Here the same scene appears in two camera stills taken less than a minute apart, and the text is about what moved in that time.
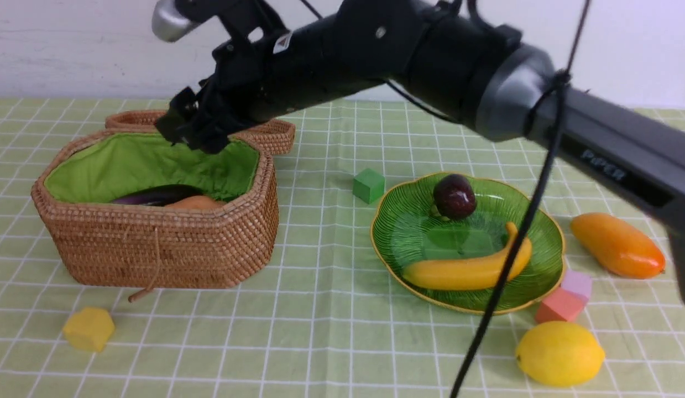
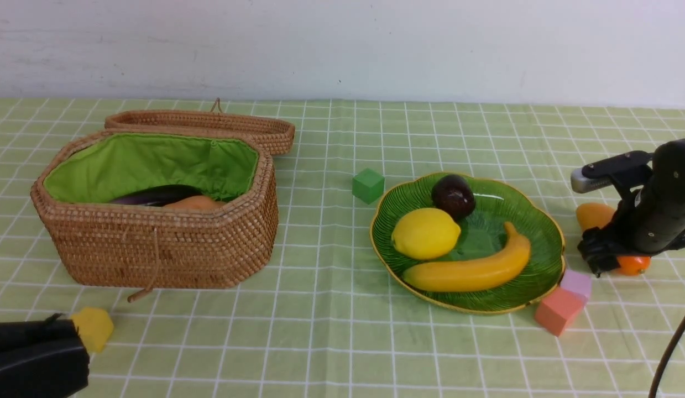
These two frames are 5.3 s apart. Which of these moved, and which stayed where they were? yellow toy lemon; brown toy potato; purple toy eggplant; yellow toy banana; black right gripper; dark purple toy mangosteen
Moved: black right gripper; yellow toy lemon
Stayed: yellow toy banana; dark purple toy mangosteen; purple toy eggplant; brown toy potato
